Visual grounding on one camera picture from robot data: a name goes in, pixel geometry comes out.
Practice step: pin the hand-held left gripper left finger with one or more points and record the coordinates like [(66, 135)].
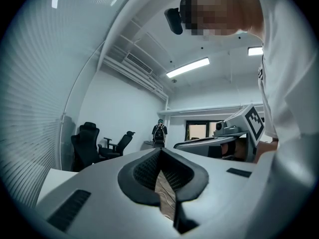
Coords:
[(99, 203)]

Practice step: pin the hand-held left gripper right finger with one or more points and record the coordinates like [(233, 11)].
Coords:
[(224, 195)]

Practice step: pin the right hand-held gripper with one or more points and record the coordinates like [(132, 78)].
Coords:
[(254, 123)]

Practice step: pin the person's right forearm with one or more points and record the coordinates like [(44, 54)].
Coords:
[(265, 151)]

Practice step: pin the person's right hand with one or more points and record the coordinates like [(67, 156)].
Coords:
[(239, 149)]

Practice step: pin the black office chair with armrests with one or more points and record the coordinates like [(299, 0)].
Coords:
[(119, 146)]

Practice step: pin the black high-back office chair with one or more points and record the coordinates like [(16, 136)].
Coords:
[(86, 143)]

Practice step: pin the white ceiling light panel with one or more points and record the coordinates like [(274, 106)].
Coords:
[(255, 51), (188, 67)]

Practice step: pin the white ceiling pipes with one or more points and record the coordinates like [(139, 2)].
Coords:
[(144, 81)]

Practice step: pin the white ceiling air vent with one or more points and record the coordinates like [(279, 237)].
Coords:
[(139, 63)]

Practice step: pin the person's white shirt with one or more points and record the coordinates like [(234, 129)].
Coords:
[(286, 58)]

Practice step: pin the person's head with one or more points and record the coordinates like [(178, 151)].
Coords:
[(224, 9)]

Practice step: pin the white horizontal wall pipe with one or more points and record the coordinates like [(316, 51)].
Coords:
[(199, 109)]

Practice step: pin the black head-worn camera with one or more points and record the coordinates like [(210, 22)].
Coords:
[(174, 21)]

